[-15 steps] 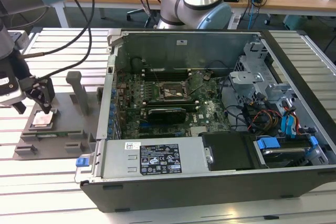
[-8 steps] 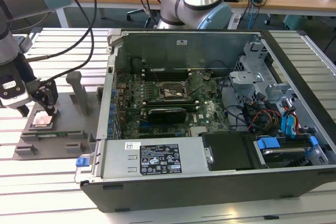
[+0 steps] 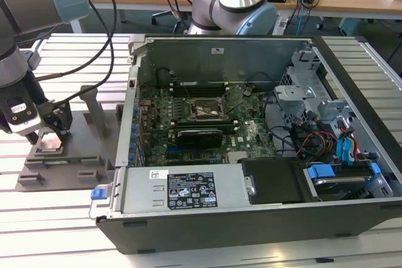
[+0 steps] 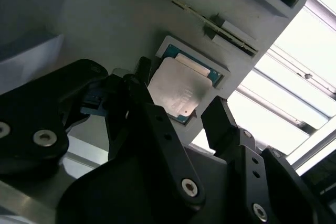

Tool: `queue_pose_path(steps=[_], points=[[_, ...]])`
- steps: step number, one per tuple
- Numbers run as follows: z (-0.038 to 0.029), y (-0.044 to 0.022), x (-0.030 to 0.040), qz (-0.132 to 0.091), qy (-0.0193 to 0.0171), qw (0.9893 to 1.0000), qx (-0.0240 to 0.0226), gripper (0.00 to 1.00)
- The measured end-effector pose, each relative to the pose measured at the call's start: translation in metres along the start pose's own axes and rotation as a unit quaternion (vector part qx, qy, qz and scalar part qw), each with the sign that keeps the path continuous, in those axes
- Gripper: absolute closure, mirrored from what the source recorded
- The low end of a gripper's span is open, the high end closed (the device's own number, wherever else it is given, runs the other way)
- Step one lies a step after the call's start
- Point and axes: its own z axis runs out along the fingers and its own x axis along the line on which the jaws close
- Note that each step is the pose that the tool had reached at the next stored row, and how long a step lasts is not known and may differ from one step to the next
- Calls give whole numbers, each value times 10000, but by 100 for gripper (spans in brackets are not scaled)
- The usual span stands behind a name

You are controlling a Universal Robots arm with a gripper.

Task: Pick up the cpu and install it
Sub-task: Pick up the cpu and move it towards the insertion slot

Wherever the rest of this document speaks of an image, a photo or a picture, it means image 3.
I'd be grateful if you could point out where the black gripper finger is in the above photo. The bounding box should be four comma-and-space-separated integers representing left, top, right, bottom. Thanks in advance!
26, 130, 41, 146
40, 101, 73, 142

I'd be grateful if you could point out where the silver CPU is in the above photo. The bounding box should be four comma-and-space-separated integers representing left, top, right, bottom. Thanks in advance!
36, 132, 63, 153

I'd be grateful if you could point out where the metal socket cover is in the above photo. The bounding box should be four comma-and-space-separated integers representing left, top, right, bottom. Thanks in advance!
221, 87, 245, 114

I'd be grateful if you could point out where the CPU socket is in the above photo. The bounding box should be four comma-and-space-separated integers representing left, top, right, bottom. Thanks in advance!
187, 97, 229, 121

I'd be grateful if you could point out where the grey-brown parts rack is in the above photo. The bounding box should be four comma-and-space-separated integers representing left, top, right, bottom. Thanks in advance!
15, 84, 125, 193

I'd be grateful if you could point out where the blue plastic case latch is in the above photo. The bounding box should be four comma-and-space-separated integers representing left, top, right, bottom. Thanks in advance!
90, 188, 108, 201

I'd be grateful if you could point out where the silver power supply unit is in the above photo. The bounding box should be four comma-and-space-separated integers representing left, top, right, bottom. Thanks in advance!
121, 167, 252, 214

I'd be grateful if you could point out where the black graphics card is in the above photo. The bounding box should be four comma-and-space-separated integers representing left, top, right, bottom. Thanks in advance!
175, 128, 224, 149

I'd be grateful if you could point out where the black RAM slot bank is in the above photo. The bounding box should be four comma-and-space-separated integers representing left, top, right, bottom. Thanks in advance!
171, 118, 239, 134
169, 81, 230, 97

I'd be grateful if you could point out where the black office chair base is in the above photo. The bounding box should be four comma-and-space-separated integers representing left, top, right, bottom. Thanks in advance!
151, 9, 192, 34

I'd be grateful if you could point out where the silver chipset heatsink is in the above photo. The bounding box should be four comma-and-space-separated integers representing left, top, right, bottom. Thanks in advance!
227, 151, 248, 164

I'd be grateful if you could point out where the green motherboard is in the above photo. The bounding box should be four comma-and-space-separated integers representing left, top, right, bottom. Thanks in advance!
138, 82, 277, 167

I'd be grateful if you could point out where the black open PC case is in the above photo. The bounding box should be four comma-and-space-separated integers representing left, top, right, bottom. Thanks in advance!
90, 34, 402, 255

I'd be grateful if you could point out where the black plastic bay cover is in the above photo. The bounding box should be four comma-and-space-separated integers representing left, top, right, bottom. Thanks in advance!
238, 158, 307, 205

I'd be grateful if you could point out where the white power strip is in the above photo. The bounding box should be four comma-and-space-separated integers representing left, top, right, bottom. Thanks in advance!
271, 18, 289, 36

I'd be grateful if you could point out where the silver metal drive cage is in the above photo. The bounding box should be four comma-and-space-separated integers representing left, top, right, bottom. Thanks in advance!
271, 46, 362, 143

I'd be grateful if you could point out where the hard disk in blue carrier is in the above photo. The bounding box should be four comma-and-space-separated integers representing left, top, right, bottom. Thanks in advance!
306, 163, 368, 201

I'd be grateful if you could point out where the teal plastic box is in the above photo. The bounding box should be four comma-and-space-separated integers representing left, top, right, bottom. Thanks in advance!
338, 16, 367, 37

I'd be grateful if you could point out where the blue plastic clip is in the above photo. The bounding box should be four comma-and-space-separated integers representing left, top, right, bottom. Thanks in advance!
371, 163, 382, 184

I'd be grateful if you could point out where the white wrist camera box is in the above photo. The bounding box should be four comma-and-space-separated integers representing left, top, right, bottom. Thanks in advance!
4, 90, 44, 134

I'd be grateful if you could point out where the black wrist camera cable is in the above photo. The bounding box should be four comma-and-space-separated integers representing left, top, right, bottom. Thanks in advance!
33, 0, 119, 105

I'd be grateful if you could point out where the silver metal bracket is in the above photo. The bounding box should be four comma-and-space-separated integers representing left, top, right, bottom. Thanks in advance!
246, 176, 257, 196

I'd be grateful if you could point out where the blue hanging cable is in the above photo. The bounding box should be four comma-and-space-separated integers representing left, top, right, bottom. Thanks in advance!
297, 6, 308, 35

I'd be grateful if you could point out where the red yellow power wire bundle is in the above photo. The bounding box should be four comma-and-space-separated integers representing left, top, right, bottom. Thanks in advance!
295, 129, 339, 159

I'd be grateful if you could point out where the blue flat data wire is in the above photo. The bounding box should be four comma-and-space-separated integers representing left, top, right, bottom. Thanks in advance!
337, 136, 350, 164
344, 127, 358, 166

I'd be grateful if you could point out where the red flat data wire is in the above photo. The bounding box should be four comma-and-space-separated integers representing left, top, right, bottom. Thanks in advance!
351, 136, 361, 159

